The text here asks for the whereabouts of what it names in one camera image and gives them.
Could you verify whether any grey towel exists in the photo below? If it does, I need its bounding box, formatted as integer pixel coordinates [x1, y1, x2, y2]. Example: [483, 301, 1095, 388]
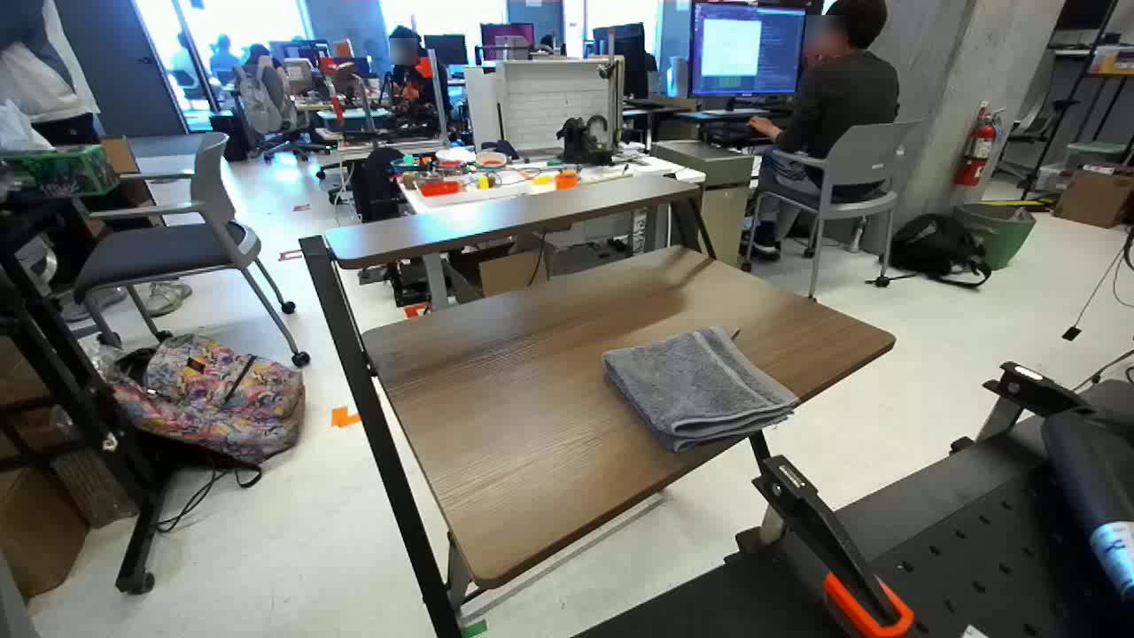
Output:
[603, 327, 797, 449]

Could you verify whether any brown wooden desk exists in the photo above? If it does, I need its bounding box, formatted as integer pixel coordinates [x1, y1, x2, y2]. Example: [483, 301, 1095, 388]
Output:
[302, 239, 894, 638]

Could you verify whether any black headset stand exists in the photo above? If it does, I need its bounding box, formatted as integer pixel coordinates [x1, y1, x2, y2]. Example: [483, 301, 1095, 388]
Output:
[557, 115, 613, 166]

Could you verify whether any white storage box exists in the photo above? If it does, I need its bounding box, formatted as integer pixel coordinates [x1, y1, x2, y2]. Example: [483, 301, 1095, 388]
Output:
[491, 57, 625, 153]

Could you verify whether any person in orange shirt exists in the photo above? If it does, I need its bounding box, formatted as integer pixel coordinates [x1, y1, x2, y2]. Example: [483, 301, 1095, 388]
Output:
[391, 25, 437, 122]

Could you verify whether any large computer monitor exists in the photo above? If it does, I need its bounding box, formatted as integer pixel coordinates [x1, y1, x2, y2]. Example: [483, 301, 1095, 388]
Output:
[689, 4, 806, 99]

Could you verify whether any colourful floral backpack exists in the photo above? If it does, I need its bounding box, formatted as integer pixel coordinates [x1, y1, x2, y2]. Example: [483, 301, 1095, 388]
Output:
[107, 336, 306, 465]

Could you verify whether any grey office chair right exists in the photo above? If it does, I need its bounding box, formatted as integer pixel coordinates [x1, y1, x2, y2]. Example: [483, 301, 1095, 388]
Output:
[743, 122, 913, 265]

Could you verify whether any grey office chair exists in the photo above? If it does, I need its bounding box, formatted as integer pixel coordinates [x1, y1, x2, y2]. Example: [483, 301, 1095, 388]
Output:
[73, 130, 310, 370]
[743, 122, 913, 265]

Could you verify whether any seated person dark shirt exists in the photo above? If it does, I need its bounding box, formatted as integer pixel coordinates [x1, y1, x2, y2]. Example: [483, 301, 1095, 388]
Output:
[747, 0, 901, 262]

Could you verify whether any black bag on floor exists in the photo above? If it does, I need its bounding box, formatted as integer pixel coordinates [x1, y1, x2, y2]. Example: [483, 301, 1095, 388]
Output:
[888, 212, 993, 292]

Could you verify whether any grey office chair left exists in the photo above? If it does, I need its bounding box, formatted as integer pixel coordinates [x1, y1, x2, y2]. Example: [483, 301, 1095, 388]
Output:
[73, 130, 310, 370]

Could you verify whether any red fire extinguisher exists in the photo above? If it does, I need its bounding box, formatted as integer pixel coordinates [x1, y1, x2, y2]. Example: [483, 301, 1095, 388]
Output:
[953, 108, 995, 187]

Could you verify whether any green bin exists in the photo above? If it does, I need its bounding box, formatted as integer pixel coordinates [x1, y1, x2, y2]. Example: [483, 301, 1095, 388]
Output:
[956, 206, 1036, 269]

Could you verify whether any black metal rack left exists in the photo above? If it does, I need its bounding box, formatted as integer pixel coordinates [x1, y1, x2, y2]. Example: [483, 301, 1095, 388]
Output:
[0, 194, 167, 595]

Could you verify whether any cardboard box right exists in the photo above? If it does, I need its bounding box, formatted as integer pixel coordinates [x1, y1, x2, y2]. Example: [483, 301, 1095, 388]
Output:
[1056, 172, 1134, 227]

